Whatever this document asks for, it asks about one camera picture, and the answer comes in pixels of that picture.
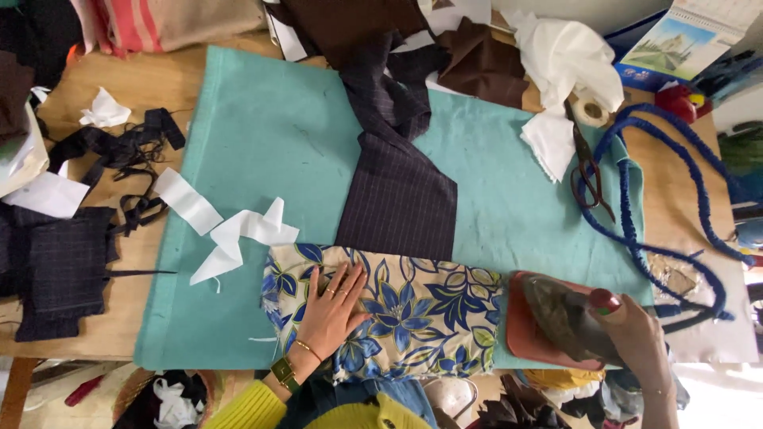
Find person's left hand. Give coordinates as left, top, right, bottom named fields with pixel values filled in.
left=296, top=261, right=374, bottom=364

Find person's right hand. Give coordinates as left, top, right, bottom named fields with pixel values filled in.
left=589, top=305, right=667, bottom=377

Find dark metal clothes iron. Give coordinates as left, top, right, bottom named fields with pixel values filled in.
left=520, top=273, right=628, bottom=368

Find blue floral cream fabric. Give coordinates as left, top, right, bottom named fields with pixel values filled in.
left=260, top=242, right=505, bottom=383

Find orange iron rest pad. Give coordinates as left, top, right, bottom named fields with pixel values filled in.
left=505, top=271, right=608, bottom=371

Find heap of fabric scraps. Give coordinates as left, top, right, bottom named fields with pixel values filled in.
left=477, top=368, right=692, bottom=429

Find large white table sheet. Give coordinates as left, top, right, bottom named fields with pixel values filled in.
left=646, top=249, right=761, bottom=365

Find dark metal scissors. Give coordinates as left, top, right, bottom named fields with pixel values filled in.
left=563, top=98, right=617, bottom=225

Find white tape roll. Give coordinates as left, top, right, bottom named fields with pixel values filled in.
left=573, top=97, right=610, bottom=128

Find red plastic object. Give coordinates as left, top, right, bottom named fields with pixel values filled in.
left=654, top=82, right=714, bottom=124

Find dark pinstriped fabric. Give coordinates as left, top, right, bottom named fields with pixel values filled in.
left=333, top=30, right=459, bottom=263

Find blue box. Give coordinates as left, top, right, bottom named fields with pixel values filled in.
left=604, top=8, right=676, bottom=93

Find crumpled white cloth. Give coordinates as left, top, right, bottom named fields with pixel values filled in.
left=500, top=8, right=626, bottom=184

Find person's yellow sweater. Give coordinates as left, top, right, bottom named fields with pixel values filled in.
left=201, top=379, right=434, bottom=429

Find small brown fabric piece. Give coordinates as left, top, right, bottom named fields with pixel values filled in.
left=435, top=16, right=531, bottom=110

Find gold wristwatch green face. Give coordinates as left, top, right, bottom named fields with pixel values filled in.
left=269, top=355, right=302, bottom=394

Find twisted white fabric strip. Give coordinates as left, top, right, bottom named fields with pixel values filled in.
left=189, top=197, right=300, bottom=287

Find teal ironing cloth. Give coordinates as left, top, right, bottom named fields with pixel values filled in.
left=134, top=44, right=656, bottom=371

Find large brown fabric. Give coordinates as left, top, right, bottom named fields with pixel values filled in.
left=279, top=0, right=431, bottom=71

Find straight white fabric strip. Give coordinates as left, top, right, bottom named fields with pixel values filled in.
left=153, top=167, right=225, bottom=237

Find basket of fabric scraps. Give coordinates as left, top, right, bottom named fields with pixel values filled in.
left=112, top=368, right=223, bottom=429

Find tangle of black fabric strips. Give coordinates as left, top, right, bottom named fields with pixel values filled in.
left=46, top=107, right=187, bottom=238

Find pink striped beige fabric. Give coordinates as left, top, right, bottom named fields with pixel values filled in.
left=68, top=0, right=267, bottom=58

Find small white fabric scrap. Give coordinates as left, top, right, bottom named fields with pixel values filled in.
left=79, top=86, right=132, bottom=129

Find dark plaid fabric piece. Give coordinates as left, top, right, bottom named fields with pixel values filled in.
left=0, top=201, right=178, bottom=344

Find white paper sheet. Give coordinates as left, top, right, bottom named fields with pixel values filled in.
left=0, top=170, right=91, bottom=219

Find blue wrapped iron cord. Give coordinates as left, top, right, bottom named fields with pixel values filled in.
left=574, top=102, right=759, bottom=323

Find wall calendar with picture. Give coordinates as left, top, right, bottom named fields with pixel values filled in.
left=620, top=0, right=763, bottom=82

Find thin gold bracelet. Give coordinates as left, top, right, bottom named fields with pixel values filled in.
left=293, top=338, right=324, bottom=363

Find red tool handle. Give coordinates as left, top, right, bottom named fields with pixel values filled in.
left=64, top=373, right=106, bottom=408

